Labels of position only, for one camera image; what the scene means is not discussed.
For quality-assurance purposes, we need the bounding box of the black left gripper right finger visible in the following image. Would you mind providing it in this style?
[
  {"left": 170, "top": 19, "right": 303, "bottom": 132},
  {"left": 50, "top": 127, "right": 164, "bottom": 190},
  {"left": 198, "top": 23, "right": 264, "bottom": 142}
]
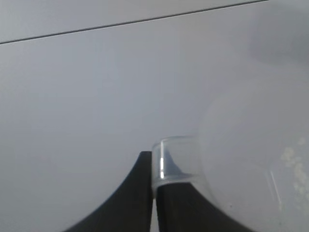
[{"left": 155, "top": 150, "right": 242, "bottom": 232}]

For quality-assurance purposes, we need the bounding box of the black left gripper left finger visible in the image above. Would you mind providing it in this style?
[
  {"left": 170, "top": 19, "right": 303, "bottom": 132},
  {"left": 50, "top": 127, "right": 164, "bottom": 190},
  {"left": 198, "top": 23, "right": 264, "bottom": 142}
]
[{"left": 64, "top": 151, "right": 154, "bottom": 232}]

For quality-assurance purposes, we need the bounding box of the clear plastic measuring cup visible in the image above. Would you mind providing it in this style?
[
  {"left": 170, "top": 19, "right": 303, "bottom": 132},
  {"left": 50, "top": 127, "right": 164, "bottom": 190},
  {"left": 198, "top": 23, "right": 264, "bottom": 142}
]
[{"left": 151, "top": 96, "right": 309, "bottom": 232}]

